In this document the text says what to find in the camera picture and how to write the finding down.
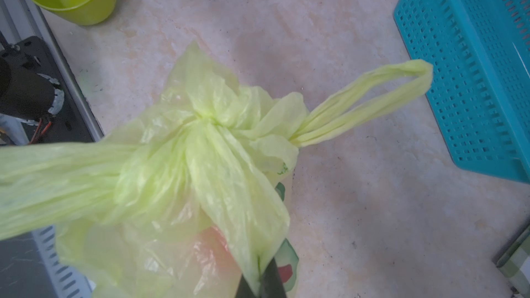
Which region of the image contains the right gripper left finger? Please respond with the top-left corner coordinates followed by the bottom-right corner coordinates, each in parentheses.
top-left (235, 276), bottom-right (256, 298)

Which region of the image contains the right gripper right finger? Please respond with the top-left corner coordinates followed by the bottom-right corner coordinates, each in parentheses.
top-left (259, 259), bottom-right (287, 298)

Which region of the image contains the yellow-green avocado plastic bag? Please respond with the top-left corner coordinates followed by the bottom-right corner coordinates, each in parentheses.
top-left (0, 41), bottom-right (434, 298)

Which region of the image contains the red apple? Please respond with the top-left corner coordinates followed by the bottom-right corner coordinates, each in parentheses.
top-left (194, 226), bottom-right (242, 297)

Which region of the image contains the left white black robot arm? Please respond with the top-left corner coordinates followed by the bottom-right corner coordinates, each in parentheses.
top-left (1, 59), bottom-right (65, 146)

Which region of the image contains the green checkered cloth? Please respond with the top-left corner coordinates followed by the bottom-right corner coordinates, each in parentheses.
top-left (496, 226), bottom-right (529, 297)

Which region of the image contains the teal plastic basket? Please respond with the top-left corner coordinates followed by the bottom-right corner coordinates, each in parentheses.
top-left (393, 0), bottom-right (529, 183)

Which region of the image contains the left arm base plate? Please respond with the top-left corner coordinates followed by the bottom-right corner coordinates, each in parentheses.
top-left (1, 36), bottom-right (95, 146)

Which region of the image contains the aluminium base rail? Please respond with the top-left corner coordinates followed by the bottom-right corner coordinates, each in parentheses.
top-left (1, 0), bottom-right (102, 297)

